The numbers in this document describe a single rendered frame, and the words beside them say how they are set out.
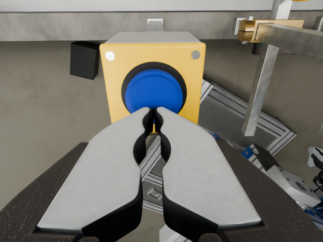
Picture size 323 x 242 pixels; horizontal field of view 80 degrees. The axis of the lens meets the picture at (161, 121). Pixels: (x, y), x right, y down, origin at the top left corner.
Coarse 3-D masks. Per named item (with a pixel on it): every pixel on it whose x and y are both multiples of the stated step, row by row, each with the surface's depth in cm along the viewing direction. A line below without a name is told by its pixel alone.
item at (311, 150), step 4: (312, 148) 67; (312, 152) 66; (316, 152) 65; (316, 156) 64; (320, 156) 64; (308, 160) 68; (312, 160) 66; (320, 160) 62; (308, 164) 68; (312, 164) 66
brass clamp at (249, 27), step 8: (248, 16) 47; (240, 24) 49; (248, 24) 46; (256, 24) 46; (288, 24) 46; (296, 24) 46; (240, 32) 49; (248, 32) 46; (256, 32) 46; (240, 40) 49; (248, 40) 48; (256, 40) 47
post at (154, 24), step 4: (148, 20) 56; (152, 20) 56; (156, 20) 56; (160, 20) 56; (148, 24) 44; (152, 24) 44; (156, 24) 44; (160, 24) 44; (148, 28) 37; (152, 28) 37; (156, 28) 37; (160, 28) 37
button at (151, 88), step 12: (144, 72) 13; (156, 72) 13; (132, 84) 13; (144, 84) 13; (156, 84) 13; (168, 84) 13; (132, 96) 13; (144, 96) 13; (156, 96) 13; (168, 96) 13; (180, 96) 13; (132, 108) 14; (156, 108) 14; (168, 108) 14
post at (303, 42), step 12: (264, 24) 43; (276, 24) 43; (264, 36) 43; (276, 36) 39; (288, 36) 35; (300, 36) 32; (312, 36) 30; (288, 48) 35; (300, 48) 32; (312, 48) 30
